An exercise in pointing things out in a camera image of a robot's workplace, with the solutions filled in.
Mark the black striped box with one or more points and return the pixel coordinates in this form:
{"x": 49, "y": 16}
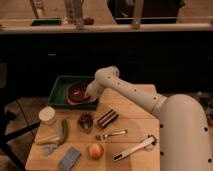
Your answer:
{"x": 106, "y": 119}

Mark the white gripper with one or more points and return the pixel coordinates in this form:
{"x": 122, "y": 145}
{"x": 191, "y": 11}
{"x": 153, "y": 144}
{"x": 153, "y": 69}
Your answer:
{"x": 94, "y": 90}

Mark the metal cookie cutter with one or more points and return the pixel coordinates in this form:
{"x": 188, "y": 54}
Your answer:
{"x": 85, "y": 122}

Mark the green tray in background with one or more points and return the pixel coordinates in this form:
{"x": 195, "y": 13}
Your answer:
{"x": 47, "y": 22}

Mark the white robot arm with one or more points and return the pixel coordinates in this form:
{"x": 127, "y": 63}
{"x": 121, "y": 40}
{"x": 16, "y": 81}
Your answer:
{"x": 184, "y": 136}

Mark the green cucumber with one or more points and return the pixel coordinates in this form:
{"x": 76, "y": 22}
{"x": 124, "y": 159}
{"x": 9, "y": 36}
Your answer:
{"x": 64, "y": 135}

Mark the pink red bowl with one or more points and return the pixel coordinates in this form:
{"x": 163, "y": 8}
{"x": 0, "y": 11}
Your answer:
{"x": 74, "y": 103}

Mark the green plastic tray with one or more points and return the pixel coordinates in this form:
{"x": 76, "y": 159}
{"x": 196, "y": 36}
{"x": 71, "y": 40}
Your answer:
{"x": 57, "y": 98}

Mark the dark red bowl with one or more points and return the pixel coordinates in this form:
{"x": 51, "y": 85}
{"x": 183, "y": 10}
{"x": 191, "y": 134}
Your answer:
{"x": 76, "y": 92}

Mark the red bowl in background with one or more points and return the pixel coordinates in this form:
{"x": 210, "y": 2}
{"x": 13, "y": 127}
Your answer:
{"x": 88, "y": 21}

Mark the silver fork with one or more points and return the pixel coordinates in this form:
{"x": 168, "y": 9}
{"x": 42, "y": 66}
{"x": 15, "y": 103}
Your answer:
{"x": 105, "y": 136}

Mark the yellow corn husk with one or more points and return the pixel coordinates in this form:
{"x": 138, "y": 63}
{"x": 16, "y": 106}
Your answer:
{"x": 49, "y": 139}

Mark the blue sponge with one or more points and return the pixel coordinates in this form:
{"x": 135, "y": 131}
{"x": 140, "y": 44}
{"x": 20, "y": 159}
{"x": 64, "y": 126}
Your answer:
{"x": 69, "y": 160}

